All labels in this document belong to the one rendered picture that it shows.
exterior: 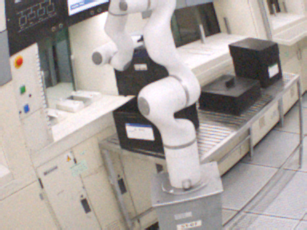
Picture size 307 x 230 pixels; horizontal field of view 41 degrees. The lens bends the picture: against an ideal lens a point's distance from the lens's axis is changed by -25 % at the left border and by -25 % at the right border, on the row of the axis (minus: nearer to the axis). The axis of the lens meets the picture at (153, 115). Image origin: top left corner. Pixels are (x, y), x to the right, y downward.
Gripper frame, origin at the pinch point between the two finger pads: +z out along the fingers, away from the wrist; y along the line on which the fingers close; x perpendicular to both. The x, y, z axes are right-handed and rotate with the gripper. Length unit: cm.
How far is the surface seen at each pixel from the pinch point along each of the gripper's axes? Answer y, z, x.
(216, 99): 15, 31, -42
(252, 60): 26, 71, -32
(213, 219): 50, -43, -65
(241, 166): -10, 104, -125
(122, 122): -8.5, -13.8, -36.5
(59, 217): -38, -55, -78
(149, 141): 4.1, -13.9, -44.7
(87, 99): -47, 6, -35
